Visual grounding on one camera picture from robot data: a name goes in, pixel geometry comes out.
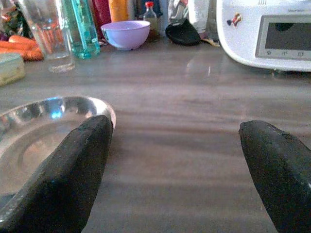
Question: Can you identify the black round lid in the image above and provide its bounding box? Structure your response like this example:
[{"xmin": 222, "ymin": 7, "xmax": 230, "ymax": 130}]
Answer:
[{"xmin": 165, "ymin": 18, "xmax": 202, "ymax": 47}]

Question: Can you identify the teal glass bottle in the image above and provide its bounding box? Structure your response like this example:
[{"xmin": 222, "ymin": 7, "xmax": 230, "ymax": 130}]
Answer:
[{"xmin": 61, "ymin": 0, "xmax": 101, "ymax": 60}]

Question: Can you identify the white kitchen appliance with screen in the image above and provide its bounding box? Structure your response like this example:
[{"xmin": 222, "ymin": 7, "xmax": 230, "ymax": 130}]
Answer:
[{"xmin": 216, "ymin": 0, "xmax": 311, "ymax": 73}]

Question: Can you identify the orange carrot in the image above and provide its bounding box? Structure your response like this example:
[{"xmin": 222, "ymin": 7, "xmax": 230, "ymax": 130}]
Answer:
[
  {"xmin": 8, "ymin": 34, "xmax": 39, "ymax": 49},
  {"xmin": 0, "ymin": 46, "xmax": 44, "ymax": 62}
]

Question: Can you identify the small bottle with red cap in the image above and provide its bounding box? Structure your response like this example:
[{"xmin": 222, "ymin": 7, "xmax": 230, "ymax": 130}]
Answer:
[{"xmin": 143, "ymin": 1, "xmax": 158, "ymax": 39}]

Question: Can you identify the red container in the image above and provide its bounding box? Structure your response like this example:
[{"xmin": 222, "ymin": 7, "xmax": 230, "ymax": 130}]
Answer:
[{"xmin": 91, "ymin": 0, "xmax": 112, "ymax": 39}]

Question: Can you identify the printed plastic bag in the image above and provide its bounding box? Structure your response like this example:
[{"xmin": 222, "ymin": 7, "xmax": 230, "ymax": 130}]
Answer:
[{"xmin": 167, "ymin": 0, "xmax": 190, "ymax": 26}]

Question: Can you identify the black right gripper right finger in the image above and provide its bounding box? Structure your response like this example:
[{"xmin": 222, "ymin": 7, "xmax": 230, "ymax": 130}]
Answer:
[{"xmin": 238, "ymin": 119, "xmax": 311, "ymax": 233}]

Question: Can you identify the orange bottle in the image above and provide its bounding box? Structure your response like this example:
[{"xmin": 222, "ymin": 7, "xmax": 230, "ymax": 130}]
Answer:
[{"xmin": 108, "ymin": 0, "xmax": 130, "ymax": 23}]

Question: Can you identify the clear drinking glass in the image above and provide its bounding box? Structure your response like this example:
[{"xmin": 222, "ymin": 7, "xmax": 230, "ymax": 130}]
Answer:
[{"xmin": 17, "ymin": 0, "xmax": 76, "ymax": 73}]

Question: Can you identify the pale yellow box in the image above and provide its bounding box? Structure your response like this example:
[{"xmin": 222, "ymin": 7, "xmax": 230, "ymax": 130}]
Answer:
[{"xmin": 0, "ymin": 53, "xmax": 26, "ymax": 87}]

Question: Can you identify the white paper bag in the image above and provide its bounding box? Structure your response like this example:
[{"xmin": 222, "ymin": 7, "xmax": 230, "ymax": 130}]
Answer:
[{"xmin": 188, "ymin": 0, "xmax": 210, "ymax": 34}]

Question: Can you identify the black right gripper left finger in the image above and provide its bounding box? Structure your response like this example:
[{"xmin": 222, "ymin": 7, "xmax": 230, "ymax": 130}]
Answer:
[{"xmin": 0, "ymin": 115, "xmax": 114, "ymax": 233}]

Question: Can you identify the lilac plastic bowl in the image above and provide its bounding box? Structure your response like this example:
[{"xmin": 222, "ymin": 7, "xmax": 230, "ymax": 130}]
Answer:
[{"xmin": 100, "ymin": 20, "xmax": 151, "ymax": 51}]

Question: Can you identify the shiny steel plate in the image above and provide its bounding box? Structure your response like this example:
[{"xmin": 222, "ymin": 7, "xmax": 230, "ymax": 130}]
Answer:
[{"xmin": 0, "ymin": 96, "xmax": 117, "ymax": 225}]

